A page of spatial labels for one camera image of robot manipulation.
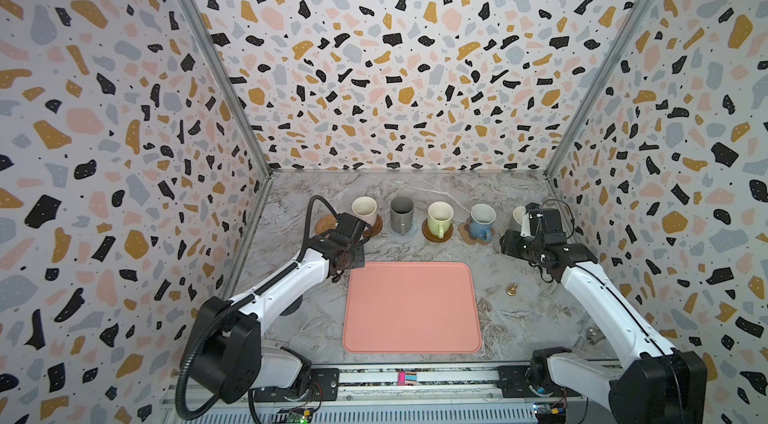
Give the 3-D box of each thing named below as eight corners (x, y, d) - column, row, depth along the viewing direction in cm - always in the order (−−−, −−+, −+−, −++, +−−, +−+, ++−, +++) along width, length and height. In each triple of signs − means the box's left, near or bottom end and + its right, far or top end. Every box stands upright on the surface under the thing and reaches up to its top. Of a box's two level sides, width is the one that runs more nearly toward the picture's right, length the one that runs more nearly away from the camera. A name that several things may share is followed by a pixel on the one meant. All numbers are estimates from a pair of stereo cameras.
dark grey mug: (390, 243, 103) (389, 222, 93) (391, 218, 110) (390, 196, 100) (413, 243, 103) (414, 222, 94) (412, 218, 110) (414, 196, 101)
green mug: (427, 247, 102) (430, 228, 93) (426, 221, 109) (428, 201, 100) (450, 247, 102) (455, 228, 93) (447, 221, 109) (452, 201, 100)
